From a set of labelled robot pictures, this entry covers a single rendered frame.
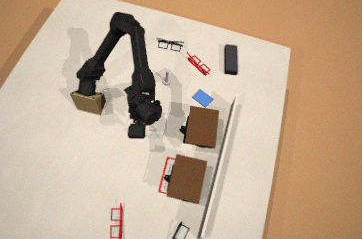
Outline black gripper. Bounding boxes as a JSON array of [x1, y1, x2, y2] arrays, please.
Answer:
[[127, 107, 146, 139]]

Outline blue tag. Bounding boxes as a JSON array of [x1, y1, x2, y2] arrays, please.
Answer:
[[192, 89, 213, 108]]

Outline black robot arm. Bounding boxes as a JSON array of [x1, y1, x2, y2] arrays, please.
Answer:
[[76, 12, 162, 126]]

